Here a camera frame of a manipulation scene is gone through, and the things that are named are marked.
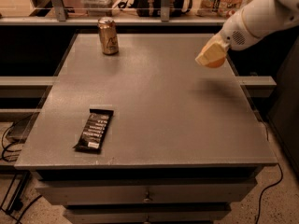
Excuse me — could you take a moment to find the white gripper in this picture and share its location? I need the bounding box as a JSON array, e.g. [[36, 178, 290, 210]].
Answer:
[[195, 9, 260, 66]]

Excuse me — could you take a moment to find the orange fruit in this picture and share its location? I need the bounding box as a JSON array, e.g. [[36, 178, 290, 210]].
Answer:
[[206, 58, 225, 68]]

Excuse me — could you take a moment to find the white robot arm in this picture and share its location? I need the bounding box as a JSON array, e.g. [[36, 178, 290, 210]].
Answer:
[[195, 0, 299, 68]]

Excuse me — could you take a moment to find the black backpack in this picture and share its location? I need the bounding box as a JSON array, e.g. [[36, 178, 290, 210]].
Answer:
[[132, 0, 192, 17]]

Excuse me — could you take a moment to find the grey drawer cabinet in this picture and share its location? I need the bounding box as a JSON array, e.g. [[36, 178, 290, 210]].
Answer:
[[17, 34, 277, 224]]

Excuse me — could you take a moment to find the gold soda can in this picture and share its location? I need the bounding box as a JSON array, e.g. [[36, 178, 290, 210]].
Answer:
[[97, 17, 119, 55]]

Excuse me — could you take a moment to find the black snack bar wrapper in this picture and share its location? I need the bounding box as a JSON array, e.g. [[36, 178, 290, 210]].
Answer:
[[74, 109, 114, 153]]

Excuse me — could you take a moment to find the black floor cable right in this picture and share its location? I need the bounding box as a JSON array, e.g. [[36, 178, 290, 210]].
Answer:
[[254, 162, 284, 224]]

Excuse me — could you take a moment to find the grey metal shelf rail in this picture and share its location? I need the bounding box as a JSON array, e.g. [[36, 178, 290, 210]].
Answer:
[[0, 0, 226, 27]]

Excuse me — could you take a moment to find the black cables left floor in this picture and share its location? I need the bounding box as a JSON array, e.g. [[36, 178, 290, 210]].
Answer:
[[0, 114, 43, 224]]

